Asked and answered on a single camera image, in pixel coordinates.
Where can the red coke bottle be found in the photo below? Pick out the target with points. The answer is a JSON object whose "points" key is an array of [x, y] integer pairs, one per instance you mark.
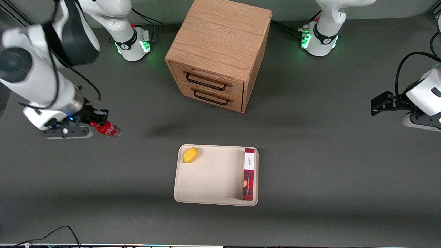
{"points": [[108, 130]]}

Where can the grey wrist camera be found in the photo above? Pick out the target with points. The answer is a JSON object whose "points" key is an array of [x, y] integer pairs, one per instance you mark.
{"points": [[418, 122], [70, 133]]}

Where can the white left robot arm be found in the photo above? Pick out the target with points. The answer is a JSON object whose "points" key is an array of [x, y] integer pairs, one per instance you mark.
{"points": [[325, 38]]}

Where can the beige plastic tray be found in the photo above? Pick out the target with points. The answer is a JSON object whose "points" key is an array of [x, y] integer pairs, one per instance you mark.
{"points": [[215, 179]]}

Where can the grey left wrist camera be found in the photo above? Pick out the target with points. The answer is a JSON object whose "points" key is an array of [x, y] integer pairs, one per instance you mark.
{"points": [[418, 122]]}

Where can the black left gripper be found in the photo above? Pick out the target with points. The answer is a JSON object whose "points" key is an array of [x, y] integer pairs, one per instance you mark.
{"points": [[396, 102]]}

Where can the yellow lemon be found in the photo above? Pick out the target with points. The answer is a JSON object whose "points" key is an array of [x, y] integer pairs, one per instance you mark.
{"points": [[190, 155]]}

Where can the red plaid cookie box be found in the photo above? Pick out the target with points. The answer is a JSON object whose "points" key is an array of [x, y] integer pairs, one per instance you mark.
{"points": [[248, 175]]}

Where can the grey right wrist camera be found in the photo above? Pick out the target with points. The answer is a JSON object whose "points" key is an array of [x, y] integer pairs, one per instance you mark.
{"points": [[70, 133]]}

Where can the wooden drawer front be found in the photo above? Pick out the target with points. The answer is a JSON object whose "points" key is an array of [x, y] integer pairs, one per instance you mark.
{"points": [[237, 105], [237, 90]]}

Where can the wooden drawer cabinet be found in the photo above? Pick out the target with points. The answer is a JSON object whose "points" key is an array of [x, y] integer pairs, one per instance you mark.
{"points": [[220, 34]]}

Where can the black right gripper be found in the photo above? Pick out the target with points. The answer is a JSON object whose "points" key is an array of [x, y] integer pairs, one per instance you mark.
{"points": [[87, 114]]}

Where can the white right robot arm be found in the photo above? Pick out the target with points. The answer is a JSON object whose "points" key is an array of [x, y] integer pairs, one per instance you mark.
{"points": [[34, 72]]}

